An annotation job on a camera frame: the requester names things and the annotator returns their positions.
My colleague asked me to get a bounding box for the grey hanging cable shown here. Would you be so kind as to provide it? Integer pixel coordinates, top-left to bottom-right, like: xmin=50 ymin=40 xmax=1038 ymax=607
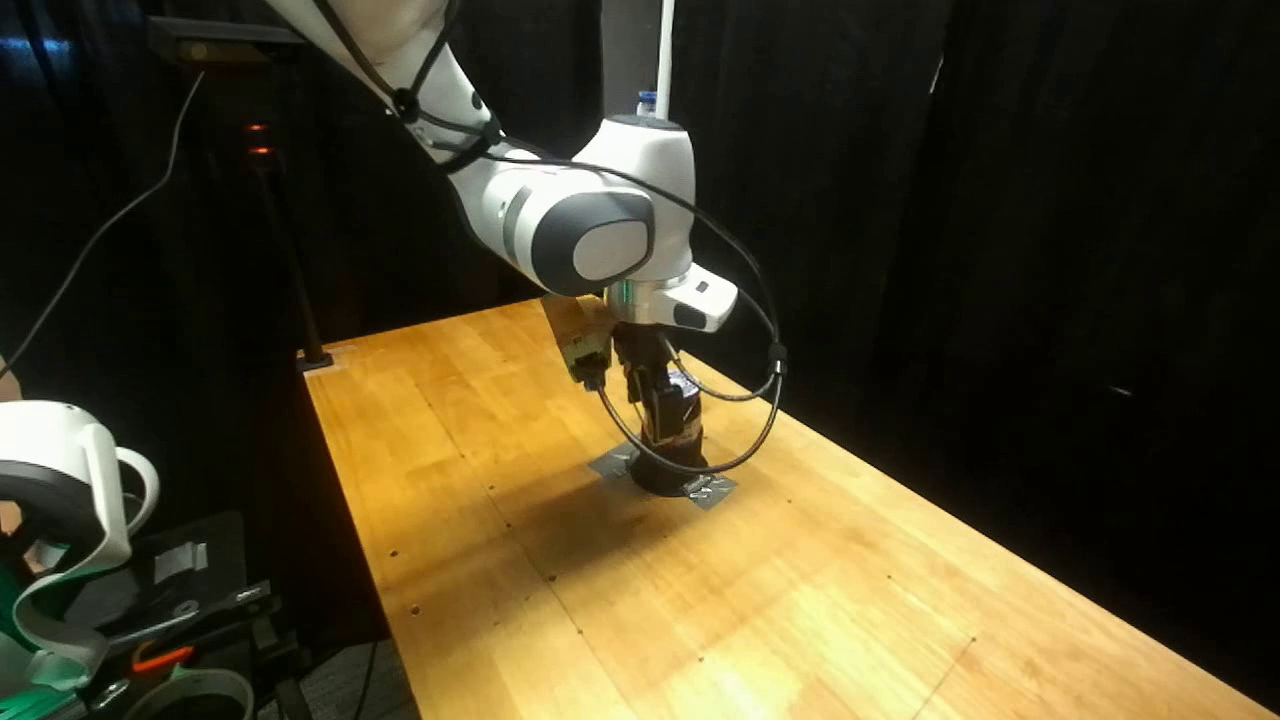
xmin=0 ymin=64 xmax=211 ymax=384

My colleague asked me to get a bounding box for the white rounded device housing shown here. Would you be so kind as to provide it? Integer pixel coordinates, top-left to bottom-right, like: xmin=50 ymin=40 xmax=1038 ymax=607
xmin=0 ymin=398 xmax=165 ymax=580

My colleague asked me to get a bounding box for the black tripod stand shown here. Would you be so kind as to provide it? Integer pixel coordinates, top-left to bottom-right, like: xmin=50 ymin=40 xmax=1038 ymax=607
xmin=142 ymin=12 xmax=340 ymax=377

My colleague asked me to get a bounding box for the white vertical pole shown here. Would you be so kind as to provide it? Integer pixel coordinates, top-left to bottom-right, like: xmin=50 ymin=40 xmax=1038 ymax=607
xmin=649 ymin=0 xmax=679 ymax=126

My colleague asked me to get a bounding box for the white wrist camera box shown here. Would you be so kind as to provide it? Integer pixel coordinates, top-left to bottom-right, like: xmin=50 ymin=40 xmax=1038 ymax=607
xmin=659 ymin=260 xmax=746 ymax=336

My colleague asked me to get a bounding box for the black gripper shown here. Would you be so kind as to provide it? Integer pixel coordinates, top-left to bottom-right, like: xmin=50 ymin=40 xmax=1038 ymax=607
xmin=604 ymin=317 xmax=709 ymax=451

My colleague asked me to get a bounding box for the orange handled tool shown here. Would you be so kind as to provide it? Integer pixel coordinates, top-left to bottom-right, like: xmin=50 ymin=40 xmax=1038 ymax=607
xmin=130 ymin=642 xmax=199 ymax=682

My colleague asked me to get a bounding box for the small silver tape piece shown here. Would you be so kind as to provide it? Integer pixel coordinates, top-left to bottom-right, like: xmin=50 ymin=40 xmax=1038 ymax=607
xmin=588 ymin=443 xmax=645 ymax=488

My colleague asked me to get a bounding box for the black curtain backdrop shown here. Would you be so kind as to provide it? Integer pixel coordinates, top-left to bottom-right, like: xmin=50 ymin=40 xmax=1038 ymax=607
xmin=0 ymin=0 xmax=1280 ymax=712

